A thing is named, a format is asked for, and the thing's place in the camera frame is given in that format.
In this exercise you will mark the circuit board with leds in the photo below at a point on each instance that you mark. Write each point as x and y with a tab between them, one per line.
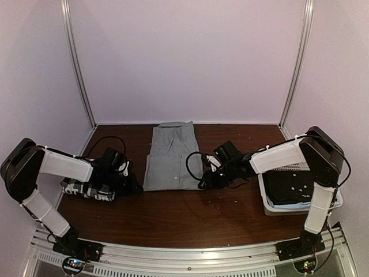
72	265
305	266

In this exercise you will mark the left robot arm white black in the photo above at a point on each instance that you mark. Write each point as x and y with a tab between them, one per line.
21	172

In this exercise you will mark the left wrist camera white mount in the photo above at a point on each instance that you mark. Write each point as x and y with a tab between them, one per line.
125	168

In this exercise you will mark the grey long sleeve shirt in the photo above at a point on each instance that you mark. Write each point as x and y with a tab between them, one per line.
173	162

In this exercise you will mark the aluminium frame post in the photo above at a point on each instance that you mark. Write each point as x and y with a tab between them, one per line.
308	15
66	14

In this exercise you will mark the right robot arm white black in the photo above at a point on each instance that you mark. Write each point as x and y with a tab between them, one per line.
323	156

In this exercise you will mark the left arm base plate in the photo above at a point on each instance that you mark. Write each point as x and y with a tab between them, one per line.
79	248

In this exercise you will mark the left circuit board with LEDs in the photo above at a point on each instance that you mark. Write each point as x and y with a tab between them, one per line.
72	265

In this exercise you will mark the front aluminium rail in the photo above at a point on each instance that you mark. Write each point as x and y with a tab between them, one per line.
250	260

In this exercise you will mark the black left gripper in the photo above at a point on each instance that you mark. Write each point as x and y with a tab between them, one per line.
131	188

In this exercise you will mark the white plastic laundry basket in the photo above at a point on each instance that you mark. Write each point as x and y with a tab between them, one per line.
277	212

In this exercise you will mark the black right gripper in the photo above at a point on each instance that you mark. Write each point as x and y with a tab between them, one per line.
210	183

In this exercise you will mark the black shirt in basket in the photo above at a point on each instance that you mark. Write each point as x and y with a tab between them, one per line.
288	187

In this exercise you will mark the black white plaid shirt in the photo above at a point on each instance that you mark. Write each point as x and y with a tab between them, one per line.
87	190

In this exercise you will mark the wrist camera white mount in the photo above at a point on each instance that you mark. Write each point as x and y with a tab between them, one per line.
212	162
125	168

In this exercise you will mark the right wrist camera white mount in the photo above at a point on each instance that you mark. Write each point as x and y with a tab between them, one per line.
212	162

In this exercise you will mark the right circuit board with LEDs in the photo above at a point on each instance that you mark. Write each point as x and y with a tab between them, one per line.
305	266

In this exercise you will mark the left aluminium frame post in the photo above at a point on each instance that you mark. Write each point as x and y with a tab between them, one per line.
66	14

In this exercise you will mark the light blue shirt in basket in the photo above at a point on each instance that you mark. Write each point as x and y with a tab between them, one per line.
294	206

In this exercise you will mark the right aluminium frame post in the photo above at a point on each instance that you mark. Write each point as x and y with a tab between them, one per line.
308	15

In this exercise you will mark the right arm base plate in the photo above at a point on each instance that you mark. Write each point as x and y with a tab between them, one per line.
306	245

